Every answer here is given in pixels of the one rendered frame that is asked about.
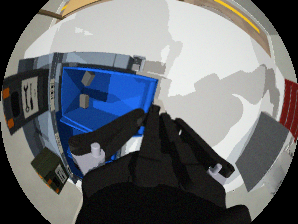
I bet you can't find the blue bin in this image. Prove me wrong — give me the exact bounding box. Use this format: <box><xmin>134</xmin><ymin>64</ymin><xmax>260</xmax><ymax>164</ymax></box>
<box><xmin>64</xmin><ymin>151</ymin><xmax>84</xmax><ymax>178</ymax></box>
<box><xmin>61</xmin><ymin>67</ymin><xmax>159</xmax><ymax>131</ymax></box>
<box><xmin>56</xmin><ymin>109</ymin><xmax>118</xmax><ymax>163</ymax></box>

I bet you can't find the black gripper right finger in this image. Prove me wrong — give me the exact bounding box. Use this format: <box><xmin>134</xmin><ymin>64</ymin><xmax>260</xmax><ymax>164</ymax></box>
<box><xmin>158</xmin><ymin>99</ymin><xmax>235</xmax><ymax>193</ymax></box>

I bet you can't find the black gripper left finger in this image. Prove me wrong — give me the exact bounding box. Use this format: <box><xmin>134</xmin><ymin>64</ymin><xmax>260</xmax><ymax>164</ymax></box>
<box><xmin>68</xmin><ymin>98</ymin><xmax>163</xmax><ymax>192</ymax></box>

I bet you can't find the grey shelf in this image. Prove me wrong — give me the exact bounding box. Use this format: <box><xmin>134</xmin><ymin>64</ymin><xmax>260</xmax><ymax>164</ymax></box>
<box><xmin>17</xmin><ymin>52</ymin><xmax>146</xmax><ymax>185</ymax></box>

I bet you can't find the olive green case with orange latches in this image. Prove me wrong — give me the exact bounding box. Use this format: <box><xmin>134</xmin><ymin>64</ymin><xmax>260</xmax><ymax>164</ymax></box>
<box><xmin>30</xmin><ymin>147</ymin><xmax>69</xmax><ymax>195</ymax></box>

